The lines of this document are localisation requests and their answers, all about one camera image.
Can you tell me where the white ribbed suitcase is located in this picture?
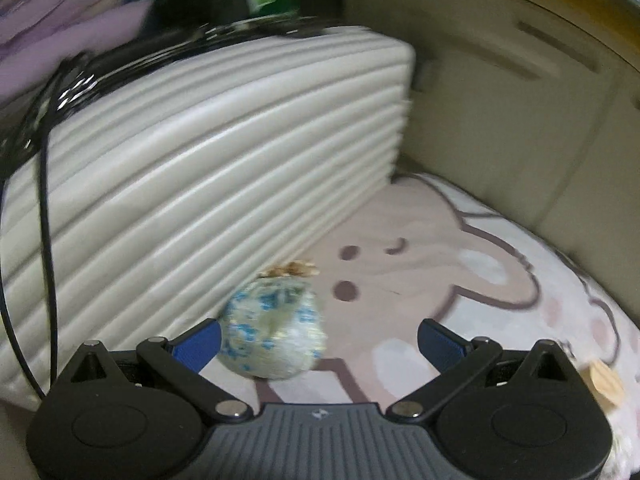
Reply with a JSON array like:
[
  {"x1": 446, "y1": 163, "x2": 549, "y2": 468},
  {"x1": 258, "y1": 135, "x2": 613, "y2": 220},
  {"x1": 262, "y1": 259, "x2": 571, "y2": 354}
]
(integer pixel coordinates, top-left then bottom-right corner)
[{"x1": 0, "y1": 22, "x2": 416, "y2": 407}]

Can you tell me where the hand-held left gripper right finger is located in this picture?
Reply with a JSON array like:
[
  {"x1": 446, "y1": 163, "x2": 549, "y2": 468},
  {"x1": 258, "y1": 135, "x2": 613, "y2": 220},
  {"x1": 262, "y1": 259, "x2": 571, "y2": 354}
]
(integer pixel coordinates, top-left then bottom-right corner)
[{"x1": 389, "y1": 319, "x2": 576, "y2": 423}]

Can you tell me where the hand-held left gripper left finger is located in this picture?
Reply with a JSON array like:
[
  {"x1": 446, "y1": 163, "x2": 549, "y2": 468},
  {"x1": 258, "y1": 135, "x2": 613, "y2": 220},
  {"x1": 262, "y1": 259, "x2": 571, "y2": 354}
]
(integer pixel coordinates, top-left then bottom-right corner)
[{"x1": 66, "y1": 319, "x2": 252, "y2": 423}]

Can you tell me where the printed cartoon blanket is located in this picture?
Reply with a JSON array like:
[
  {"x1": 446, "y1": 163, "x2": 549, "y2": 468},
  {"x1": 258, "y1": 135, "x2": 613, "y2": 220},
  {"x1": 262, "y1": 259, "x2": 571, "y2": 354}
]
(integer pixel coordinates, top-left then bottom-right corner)
[{"x1": 250, "y1": 172, "x2": 640, "y2": 480}]

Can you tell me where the black cable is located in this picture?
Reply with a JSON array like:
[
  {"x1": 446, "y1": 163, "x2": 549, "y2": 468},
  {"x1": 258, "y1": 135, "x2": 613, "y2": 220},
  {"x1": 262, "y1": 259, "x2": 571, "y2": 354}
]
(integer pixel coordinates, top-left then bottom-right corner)
[
  {"x1": 37, "y1": 57, "x2": 91, "y2": 396},
  {"x1": 0, "y1": 170, "x2": 46, "y2": 401}
]

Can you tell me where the wooden block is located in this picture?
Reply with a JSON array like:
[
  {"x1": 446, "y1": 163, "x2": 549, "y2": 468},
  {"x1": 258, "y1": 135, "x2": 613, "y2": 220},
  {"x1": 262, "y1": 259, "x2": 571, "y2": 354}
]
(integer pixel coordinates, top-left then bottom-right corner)
[{"x1": 582, "y1": 359, "x2": 626, "y2": 409}]

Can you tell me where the floral fabric pouch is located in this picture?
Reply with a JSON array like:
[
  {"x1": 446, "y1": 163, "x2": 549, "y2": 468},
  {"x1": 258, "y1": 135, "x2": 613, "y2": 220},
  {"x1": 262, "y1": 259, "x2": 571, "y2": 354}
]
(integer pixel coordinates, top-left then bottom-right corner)
[{"x1": 219, "y1": 260, "x2": 327, "y2": 380}]

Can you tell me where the purple cloth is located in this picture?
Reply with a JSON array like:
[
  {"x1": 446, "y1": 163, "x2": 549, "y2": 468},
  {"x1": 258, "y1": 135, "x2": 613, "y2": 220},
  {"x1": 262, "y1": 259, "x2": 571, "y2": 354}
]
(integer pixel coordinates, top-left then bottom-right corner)
[{"x1": 0, "y1": 0, "x2": 153, "y2": 103}]

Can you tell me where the cream cabinet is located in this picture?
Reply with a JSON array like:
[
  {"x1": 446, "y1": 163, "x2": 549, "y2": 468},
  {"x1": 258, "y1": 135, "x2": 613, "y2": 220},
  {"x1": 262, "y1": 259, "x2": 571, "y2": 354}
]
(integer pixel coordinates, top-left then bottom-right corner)
[{"x1": 345, "y1": 0, "x2": 640, "y2": 321}]

